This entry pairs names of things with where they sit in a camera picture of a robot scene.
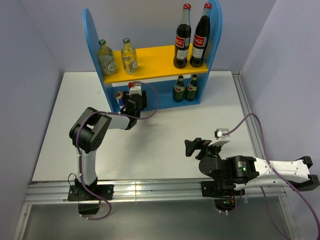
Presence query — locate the blue and yellow shelf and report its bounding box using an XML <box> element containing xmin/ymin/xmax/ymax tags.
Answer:
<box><xmin>82</xmin><ymin>0</ymin><xmax>223</xmax><ymax>112</ymax></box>

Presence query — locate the green Perrier bottle left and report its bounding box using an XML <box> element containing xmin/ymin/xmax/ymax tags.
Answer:
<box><xmin>172</xmin><ymin>75</ymin><xmax>185</xmax><ymax>103</ymax></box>

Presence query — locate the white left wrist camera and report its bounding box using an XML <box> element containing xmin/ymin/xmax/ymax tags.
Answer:
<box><xmin>128</xmin><ymin>81</ymin><xmax>142</xmax><ymax>96</ymax></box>

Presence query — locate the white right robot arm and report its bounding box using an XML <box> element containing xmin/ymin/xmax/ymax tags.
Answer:
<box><xmin>184</xmin><ymin>136</ymin><xmax>320</xmax><ymax>198</ymax></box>

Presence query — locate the clear water bottle front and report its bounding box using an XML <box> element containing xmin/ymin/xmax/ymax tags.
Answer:
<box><xmin>97</xmin><ymin>39</ymin><xmax>117</xmax><ymax>76</ymax></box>

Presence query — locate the green perrier bottle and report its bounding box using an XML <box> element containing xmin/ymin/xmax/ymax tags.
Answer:
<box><xmin>172</xmin><ymin>75</ymin><xmax>185</xmax><ymax>103</ymax></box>
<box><xmin>185</xmin><ymin>74</ymin><xmax>198</xmax><ymax>102</ymax></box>

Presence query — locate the aluminium frame rail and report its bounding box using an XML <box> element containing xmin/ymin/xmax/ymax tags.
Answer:
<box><xmin>13</xmin><ymin>71</ymin><xmax>301</xmax><ymax>240</ymax></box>

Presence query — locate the clear water bottle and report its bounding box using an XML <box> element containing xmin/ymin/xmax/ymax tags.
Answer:
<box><xmin>121</xmin><ymin>37</ymin><xmax>138</xmax><ymax>74</ymax></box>
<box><xmin>97</xmin><ymin>39</ymin><xmax>117</xmax><ymax>76</ymax></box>

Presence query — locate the tall Coca-Cola bottle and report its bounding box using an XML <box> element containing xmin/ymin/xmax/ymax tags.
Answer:
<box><xmin>189</xmin><ymin>2</ymin><xmax>212</xmax><ymax>68</ymax></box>

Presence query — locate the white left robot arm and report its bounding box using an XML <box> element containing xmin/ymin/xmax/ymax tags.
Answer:
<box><xmin>67</xmin><ymin>89</ymin><xmax>148</xmax><ymax>202</ymax></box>

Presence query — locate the Red Bull can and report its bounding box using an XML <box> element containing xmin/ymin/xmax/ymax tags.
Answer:
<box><xmin>115</xmin><ymin>91</ymin><xmax>125</xmax><ymax>107</ymax></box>

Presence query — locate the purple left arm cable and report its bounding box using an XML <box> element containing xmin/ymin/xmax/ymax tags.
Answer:
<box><xmin>68</xmin><ymin>81</ymin><xmax>162</xmax><ymax>221</ymax></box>

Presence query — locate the green Perrier bottle right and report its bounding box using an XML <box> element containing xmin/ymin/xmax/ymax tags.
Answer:
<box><xmin>185</xmin><ymin>74</ymin><xmax>198</xmax><ymax>102</ymax></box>

